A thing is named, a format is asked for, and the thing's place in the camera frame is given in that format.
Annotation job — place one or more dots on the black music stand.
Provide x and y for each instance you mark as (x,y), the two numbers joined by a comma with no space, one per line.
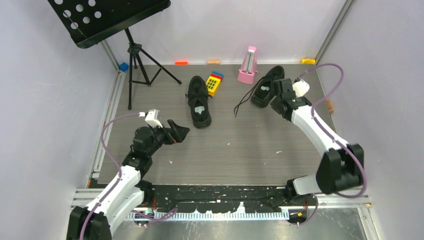
(90,22)

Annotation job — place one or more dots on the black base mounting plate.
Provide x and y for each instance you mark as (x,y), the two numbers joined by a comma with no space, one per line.
(220,199)

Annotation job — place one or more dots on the tan wooden block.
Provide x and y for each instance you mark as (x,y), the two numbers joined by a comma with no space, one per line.
(213,62)

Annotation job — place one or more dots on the orange block at wall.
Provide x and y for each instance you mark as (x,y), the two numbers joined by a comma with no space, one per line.
(181,63)

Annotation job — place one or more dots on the black shoelace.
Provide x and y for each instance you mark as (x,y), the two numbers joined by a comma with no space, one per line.
(246,97)

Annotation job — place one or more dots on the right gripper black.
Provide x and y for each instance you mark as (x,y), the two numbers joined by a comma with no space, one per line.
(274,102)

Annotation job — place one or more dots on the yellow block in corner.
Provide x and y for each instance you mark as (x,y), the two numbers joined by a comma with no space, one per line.
(308,61)

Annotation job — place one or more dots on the blue block in corner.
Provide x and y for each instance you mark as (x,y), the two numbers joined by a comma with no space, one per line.
(123,67)

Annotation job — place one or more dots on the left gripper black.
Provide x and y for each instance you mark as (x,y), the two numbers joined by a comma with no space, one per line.
(176,134)

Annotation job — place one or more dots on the yellow toy block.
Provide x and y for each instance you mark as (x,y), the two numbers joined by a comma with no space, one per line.
(212,83)

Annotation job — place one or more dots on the black shoe with laces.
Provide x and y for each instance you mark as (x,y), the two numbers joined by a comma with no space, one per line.
(265,92)

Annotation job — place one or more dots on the black shoe tied left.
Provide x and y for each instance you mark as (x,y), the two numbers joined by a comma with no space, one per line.
(198,96)

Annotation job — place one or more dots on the pink metronome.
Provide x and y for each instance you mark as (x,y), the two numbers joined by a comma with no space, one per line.
(248,69)

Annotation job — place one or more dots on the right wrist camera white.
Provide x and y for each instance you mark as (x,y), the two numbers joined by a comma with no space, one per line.
(301,87)

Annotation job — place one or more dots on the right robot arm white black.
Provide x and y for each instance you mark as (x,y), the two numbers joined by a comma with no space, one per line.
(342,164)

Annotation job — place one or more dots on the brown block right edge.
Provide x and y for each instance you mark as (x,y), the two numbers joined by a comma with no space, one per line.
(329,106)

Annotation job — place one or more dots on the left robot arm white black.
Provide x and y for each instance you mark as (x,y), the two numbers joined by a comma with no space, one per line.
(101,217)

